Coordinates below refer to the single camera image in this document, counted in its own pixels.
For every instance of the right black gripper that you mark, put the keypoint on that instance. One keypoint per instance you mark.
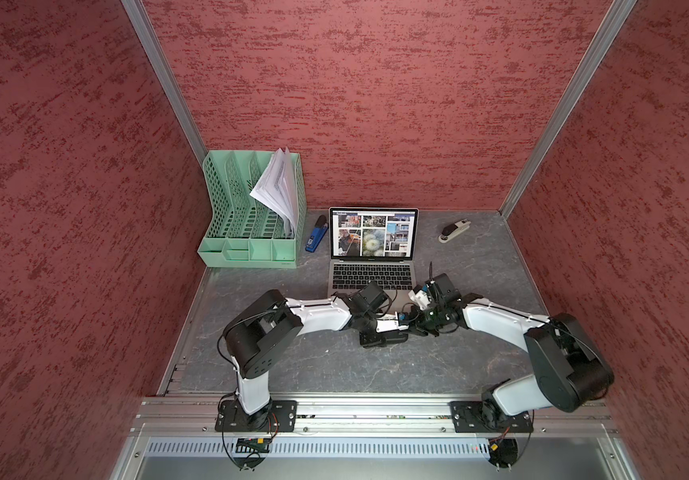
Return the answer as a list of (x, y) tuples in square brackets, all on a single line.
[(416, 324)]

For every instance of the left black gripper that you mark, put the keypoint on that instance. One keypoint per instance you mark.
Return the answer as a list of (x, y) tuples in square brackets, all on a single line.
[(374, 340)]

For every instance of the black wireless mouse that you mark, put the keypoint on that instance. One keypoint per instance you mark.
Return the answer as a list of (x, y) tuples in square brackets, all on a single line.
[(382, 339)]

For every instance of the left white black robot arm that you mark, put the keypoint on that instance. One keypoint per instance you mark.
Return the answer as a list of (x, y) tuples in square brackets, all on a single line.
[(259, 336)]

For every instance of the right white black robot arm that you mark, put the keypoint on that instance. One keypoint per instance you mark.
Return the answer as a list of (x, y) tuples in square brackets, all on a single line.
[(567, 368)]

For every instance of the silver open laptop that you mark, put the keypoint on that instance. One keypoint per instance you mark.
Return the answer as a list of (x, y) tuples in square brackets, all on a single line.
[(369, 244)]

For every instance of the beige black stapler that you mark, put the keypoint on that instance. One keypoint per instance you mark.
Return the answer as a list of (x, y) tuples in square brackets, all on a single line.
[(454, 230)]

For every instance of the blue stapler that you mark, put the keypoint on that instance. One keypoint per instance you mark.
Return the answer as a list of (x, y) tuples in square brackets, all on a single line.
[(317, 235)]

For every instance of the green plastic file organizer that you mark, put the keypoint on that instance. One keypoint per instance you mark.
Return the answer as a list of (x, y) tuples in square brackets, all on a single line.
[(243, 233)]

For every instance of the white paper stack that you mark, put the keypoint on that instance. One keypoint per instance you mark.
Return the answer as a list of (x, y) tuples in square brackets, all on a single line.
[(276, 189)]

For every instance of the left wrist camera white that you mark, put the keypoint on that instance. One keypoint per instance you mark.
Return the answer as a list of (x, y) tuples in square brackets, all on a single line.
[(391, 324)]

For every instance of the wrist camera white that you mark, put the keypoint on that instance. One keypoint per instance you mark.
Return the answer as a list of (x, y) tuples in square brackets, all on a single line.
[(422, 298), (391, 324)]

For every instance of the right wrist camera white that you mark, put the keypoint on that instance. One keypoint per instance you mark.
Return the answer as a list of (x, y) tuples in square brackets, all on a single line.
[(422, 298)]

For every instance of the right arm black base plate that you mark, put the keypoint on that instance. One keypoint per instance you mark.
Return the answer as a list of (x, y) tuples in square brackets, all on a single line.
[(486, 417)]

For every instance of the white perforated cable duct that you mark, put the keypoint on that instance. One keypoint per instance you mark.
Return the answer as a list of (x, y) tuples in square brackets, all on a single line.
[(288, 448)]

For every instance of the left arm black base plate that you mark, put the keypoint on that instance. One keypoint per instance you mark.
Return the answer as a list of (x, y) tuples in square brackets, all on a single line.
[(278, 416)]

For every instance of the aluminium front rail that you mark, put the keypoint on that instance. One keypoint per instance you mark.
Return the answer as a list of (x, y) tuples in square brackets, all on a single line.
[(351, 415)]

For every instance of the right aluminium corner post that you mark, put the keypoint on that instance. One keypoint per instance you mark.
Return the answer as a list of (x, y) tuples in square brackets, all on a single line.
[(607, 32)]

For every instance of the aluminium corner post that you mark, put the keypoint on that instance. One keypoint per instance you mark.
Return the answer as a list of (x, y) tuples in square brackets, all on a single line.
[(145, 31), (607, 32)]

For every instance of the left aluminium corner post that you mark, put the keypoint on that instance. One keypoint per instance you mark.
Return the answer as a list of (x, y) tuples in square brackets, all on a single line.
[(145, 31)]

